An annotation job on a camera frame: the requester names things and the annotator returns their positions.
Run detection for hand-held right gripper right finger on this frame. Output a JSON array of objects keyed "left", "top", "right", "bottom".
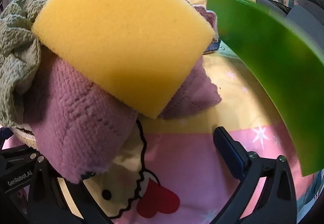
[{"left": 213, "top": 126, "right": 296, "bottom": 224}]

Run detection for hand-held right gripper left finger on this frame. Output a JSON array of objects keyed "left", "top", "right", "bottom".
[{"left": 27, "top": 154, "right": 112, "bottom": 224}]

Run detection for purple fleece towel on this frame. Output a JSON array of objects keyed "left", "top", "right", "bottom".
[{"left": 24, "top": 49, "right": 223, "bottom": 184}]

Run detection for green box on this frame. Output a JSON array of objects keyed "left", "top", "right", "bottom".
[{"left": 206, "top": 0, "right": 324, "bottom": 177}]

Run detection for yellow sponge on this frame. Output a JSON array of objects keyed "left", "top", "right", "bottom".
[{"left": 32, "top": 0, "right": 215, "bottom": 120}]

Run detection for beige woven basket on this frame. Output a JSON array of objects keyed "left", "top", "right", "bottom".
[{"left": 13, "top": 125, "right": 38, "bottom": 150}]

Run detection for cartoon printed blanket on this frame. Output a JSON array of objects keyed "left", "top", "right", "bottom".
[{"left": 0, "top": 0, "right": 324, "bottom": 224}]

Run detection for blue cloth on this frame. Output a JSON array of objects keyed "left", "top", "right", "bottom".
[{"left": 204, "top": 39, "right": 222, "bottom": 54}]

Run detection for grey-green textured cloth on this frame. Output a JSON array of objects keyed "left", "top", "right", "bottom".
[{"left": 0, "top": 0, "right": 57, "bottom": 127}]

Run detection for pink fleece towel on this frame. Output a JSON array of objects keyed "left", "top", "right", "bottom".
[{"left": 189, "top": 4, "right": 218, "bottom": 42}]

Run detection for grey sofa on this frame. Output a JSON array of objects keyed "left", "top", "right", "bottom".
[{"left": 286, "top": 0, "right": 324, "bottom": 45}]

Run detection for patterned cushion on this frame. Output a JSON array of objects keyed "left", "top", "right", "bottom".
[{"left": 262, "top": 0, "right": 295, "bottom": 14}]

